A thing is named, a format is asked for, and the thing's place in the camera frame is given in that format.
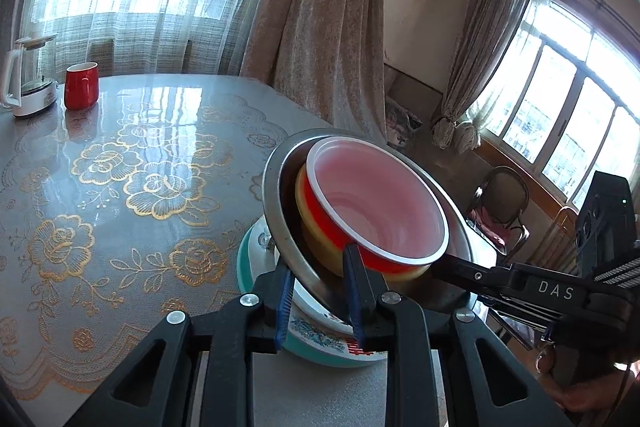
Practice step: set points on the white plate with red characters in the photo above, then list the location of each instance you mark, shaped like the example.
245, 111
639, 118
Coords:
320, 333

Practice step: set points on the pink printed bag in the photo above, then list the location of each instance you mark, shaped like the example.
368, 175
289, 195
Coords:
400, 122

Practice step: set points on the red mug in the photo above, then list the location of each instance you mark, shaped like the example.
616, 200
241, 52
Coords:
80, 87

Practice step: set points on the red plastic bowl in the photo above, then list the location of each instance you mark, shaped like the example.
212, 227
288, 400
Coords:
380, 207

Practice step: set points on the wood framed window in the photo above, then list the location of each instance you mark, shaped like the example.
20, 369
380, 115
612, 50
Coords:
565, 107

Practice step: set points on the dark metal chair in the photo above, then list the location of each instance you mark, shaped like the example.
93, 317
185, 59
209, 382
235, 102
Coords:
505, 192

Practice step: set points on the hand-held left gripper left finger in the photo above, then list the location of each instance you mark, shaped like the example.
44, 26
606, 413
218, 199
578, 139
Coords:
284, 307

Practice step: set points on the yellow plastic bowl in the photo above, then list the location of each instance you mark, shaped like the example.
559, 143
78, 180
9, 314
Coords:
320, 232

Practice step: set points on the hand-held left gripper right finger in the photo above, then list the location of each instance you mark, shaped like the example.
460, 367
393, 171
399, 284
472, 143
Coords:
354, 292

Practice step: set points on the white electric glass kettle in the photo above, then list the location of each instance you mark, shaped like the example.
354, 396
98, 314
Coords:
30, 99

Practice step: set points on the pink seat cushion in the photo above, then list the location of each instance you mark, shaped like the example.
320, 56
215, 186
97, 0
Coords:
492, 229

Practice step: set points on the white rose print plate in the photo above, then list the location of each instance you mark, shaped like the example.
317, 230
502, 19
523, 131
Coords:
312, 307

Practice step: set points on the stainless steel bowl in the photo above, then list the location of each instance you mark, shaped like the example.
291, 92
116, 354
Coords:
280, 227

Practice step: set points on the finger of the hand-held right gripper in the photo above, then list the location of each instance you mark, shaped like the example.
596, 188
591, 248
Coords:
465, 274

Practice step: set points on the beige tied curtain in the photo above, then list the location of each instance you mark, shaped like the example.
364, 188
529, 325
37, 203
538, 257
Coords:
490, 32

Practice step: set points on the wooden chair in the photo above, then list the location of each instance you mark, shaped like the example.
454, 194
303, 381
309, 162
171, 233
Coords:
562, 227

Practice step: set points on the person's right hand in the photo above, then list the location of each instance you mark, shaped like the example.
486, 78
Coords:
590, 399

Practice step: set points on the teal round plate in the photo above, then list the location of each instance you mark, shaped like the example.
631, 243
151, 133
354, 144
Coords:
320, 355

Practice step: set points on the beige patterned curtain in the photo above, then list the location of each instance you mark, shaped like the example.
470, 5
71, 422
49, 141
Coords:
320, 32

